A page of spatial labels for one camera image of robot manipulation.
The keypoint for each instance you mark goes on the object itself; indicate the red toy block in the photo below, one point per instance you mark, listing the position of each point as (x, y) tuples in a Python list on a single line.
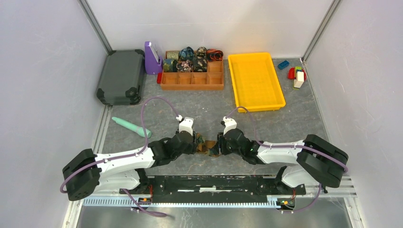
[(292, 74)]

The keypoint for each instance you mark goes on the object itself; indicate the wrist white camera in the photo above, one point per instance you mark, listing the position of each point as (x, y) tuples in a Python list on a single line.
[(185, 124), (228, 124)]

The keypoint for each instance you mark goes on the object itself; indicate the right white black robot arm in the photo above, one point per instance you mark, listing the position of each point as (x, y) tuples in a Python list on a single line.
[(309, 161)]

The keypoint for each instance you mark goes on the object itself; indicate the small red block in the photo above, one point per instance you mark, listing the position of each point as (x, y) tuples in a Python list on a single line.
[(159, 78)]

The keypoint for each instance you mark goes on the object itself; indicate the olive patterned rolled tie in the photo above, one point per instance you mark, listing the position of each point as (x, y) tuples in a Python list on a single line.
[(172, 55)]

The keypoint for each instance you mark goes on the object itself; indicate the orange compartment organizer box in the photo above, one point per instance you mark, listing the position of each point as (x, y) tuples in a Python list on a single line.
[(212, 79)]

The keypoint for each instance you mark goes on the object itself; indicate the purple dispenser stand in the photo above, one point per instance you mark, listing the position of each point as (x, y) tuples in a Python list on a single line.
[(153, 61)]

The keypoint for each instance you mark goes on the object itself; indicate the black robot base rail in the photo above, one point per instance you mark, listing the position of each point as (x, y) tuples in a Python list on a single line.
[(215, 189)]

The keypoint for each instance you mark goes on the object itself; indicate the teal navy rolled tie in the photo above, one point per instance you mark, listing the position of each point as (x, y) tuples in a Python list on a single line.
[(170, 65)]

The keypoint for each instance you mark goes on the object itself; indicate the cream toy block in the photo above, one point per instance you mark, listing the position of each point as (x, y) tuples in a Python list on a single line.
[(299, 79)]

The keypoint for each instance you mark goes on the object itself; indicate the black yellow rolled tie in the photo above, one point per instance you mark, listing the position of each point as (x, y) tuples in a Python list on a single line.
[(201, 52)]

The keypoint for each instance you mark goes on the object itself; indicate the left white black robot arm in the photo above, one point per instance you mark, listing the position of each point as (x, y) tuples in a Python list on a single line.
[(89, 173)]

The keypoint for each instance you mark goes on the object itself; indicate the yellow plastic tray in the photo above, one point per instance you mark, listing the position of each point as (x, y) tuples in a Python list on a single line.
[(255, 82)]

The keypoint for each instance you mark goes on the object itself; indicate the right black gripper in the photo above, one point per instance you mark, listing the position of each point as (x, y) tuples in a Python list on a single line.
[(221, 141)]

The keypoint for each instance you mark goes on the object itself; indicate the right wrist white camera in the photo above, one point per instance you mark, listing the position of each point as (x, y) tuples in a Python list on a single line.
[(228, 124)]

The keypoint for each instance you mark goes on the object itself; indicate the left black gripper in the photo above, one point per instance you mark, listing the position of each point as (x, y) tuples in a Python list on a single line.
[(192, 148)]

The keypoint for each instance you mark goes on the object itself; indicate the black floral rolled tie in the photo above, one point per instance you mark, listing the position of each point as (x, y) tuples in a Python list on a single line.
[(199, 64)]

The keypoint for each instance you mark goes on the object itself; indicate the orange blue floral tie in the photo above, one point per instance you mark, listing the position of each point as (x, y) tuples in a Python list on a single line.
[(206, 147)]

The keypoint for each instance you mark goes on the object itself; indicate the dark grey suitcase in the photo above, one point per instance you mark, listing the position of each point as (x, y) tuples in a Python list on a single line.
[(122, 78)]

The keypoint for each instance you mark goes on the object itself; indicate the teal green pen tool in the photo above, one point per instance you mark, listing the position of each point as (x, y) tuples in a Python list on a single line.
[(133, 127)]

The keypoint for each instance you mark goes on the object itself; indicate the blue toy brick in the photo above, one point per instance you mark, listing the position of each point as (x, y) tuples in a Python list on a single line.
[(283, 64)]

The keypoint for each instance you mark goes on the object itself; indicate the orange black rolled tie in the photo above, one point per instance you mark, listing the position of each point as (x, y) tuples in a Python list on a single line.
[(214, 55)]

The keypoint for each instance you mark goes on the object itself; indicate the pink floral rolled tie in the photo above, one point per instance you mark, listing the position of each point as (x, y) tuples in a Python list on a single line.
[(185, 66)]

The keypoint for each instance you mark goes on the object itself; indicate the dark blue rolled tie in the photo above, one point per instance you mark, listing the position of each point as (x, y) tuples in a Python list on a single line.
[(186, 54)]

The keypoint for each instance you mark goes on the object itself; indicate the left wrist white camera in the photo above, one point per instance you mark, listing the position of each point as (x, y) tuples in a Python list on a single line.
[(185, 124)]

